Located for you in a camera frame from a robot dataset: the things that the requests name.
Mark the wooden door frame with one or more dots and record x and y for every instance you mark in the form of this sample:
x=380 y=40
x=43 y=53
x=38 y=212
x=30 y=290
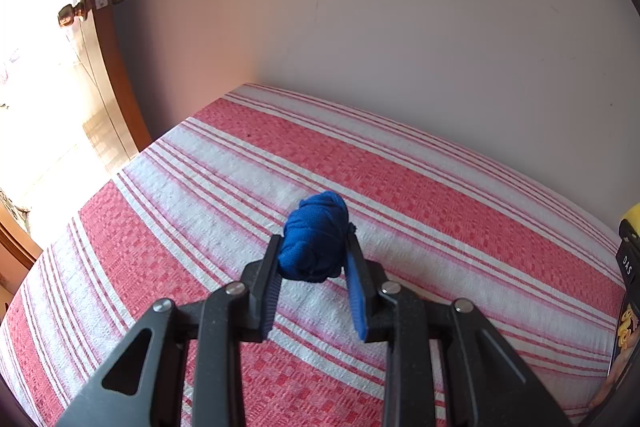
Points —
x=20 y=247

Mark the wooden door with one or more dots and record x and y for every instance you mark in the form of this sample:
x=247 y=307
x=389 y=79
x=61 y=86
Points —
x=125 y=97

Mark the brass door knob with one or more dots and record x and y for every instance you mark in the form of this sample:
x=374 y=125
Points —
x=72 y=14

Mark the blue cloth ball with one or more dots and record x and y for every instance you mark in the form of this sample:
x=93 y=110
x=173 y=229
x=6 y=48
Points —
x=312 y=237

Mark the red white striped tablecloth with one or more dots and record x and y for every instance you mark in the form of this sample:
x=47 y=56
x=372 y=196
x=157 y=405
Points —
x=425 y=207

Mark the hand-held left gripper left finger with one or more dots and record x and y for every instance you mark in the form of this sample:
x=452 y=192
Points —
x=267 y=302

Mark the blue round cookie tin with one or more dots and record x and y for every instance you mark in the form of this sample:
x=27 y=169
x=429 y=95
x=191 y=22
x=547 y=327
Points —
x=625 y=342

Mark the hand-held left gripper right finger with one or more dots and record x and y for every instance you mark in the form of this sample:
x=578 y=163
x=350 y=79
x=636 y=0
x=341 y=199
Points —
x=357 y=297

